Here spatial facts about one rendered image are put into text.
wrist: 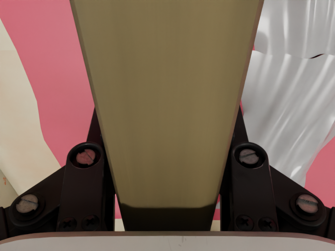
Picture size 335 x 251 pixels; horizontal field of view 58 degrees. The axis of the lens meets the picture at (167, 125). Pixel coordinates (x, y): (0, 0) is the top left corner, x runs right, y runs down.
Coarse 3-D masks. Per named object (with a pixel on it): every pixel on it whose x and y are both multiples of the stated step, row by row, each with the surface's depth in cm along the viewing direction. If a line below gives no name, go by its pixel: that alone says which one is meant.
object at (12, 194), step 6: (0, 174) 25; (0, 180) 25; (6, 180) 26; (0, 186) 25; (6, 186) 26; (0, 192) 25; (6, 192) 26; (12, 192) 27; (0, 198) 25; (6, 198) 26; (12, 198) 27; (0, 204) 25; (6, 204) 26
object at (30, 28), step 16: (0, 0) 15; (16, 0) 15; (32, 0) 15; (48, 0) 15; (64, 0) 15; (0, 16) 15; (16, 16) 15; (32, 16) 15; (48, 16) 15; (64, 16) 15; (16, 32) 16; (32, 32) 16; (48, 32) 16; (64, 32) 16; (16, 48) 17; (32, 48) 17; (48, 48) 17; (64, 48) 17; (80, 48) 17
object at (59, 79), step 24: (48, 72) 18; (72, 72) 18; (48, 96) 19; (72, 96) 19; (48, 120) 21; (72, 120) 21; (48, 144) 23; (72, 144) 23; (312, 168) 25; (312, 192) 28; (120, 216) 31; (216, 216) 31
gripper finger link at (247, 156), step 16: (240, 144) 10; (256, 144) 10; (240, 160) 10; (256, 160) 10; (240, 176) 9; (256, 176) 9; (240, 192) 9; (256, 192) 9; (272, 192) 9; (224, 208) 11; (240, 208) 8; (256, 208) 8; (272, 208) 8; (224, 224) 10; (240, 224) 8; (256, 224) 8; (272, 224) 8
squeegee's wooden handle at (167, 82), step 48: (96, 0) 4; (144, 0) 4; (192, 0) 4; (240, 0) 4; (96, 48) 5; (144, 48) 5; (192, 48) 5; (240, 48) 5; (96, 96) 6; (144, 96) 5; (192, 96) 5; (240, 96) 6; (144, 144) 6; (192, 144) 6; (144, 192) 8; (192, 192) 8
